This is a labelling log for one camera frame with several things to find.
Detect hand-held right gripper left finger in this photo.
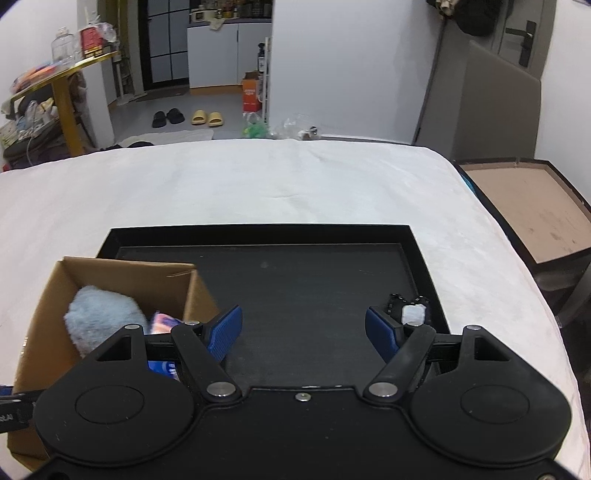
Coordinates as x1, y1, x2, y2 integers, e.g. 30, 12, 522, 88
90, 304, 244, 403

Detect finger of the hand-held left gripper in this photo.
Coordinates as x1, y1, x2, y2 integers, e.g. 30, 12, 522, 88
0, 384, 44, 435

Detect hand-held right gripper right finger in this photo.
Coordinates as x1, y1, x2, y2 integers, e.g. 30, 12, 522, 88
364, 305, 513, 402

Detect purple tissue packet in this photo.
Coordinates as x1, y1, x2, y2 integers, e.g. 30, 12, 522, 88
148, 311, 185, 381

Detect black tray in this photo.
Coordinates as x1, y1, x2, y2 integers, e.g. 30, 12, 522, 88
95, 224, 451, 388

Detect brown cardboard box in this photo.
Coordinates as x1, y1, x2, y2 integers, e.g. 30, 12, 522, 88
8, 257, 220, 472

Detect blue fluffy plush ball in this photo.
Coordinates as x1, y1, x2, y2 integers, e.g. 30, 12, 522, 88
64, 285, 149, 358

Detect black framed cork board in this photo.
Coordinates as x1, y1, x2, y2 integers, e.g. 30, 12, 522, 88
452, 158, 591, 291

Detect white floor mat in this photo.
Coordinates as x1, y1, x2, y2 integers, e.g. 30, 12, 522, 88
117, 128, 215, 148

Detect green plastic bag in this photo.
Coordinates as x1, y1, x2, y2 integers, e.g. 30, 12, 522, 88
242, 113, 269, 139

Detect clear plastic bag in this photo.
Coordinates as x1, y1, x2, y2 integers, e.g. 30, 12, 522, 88
270, 113, 321, 140

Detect orange carton box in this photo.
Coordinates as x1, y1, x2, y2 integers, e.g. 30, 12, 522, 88
241, 71, 260, 114

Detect dark grey leaning board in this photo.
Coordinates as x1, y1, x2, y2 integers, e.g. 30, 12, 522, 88
411, 21, 469, 146

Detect grey padded panel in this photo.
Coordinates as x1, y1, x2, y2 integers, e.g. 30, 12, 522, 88
450, 39, 542, 160

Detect white narrow rack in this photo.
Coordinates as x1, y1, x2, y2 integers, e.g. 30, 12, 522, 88
263, 34, 273, 116

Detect white kitchen cabinet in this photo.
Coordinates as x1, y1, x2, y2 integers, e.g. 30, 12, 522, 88
186, 19, 273, 89

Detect yellow round table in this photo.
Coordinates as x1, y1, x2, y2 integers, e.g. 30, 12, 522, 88
10, 51, 121, 158

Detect black framed glass door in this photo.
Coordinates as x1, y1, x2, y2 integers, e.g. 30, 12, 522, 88
139, 0, 190, 93

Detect colourful plastic packet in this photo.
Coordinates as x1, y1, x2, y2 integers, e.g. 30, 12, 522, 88
11, 62, 61, 93

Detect crumpled clear bag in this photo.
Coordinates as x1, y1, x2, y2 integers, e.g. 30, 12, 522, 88
95, 21, 120, 49

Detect red carton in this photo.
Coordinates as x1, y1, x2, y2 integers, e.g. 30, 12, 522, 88
78, 25, 105, 58

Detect clear glass jar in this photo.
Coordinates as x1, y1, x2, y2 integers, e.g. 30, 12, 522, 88
51, 27, 75, 63

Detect dark hanging clothes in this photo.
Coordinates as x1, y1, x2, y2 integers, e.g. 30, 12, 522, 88
425, 0, 504, 35

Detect grey door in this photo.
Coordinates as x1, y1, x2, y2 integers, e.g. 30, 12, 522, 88
489, 0, 561, 77

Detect black and white keychain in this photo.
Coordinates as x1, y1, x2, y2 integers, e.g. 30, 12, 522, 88
387, 293, 432, 326

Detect black door handle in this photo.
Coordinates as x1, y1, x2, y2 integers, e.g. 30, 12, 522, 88
505, 19, 537, 66

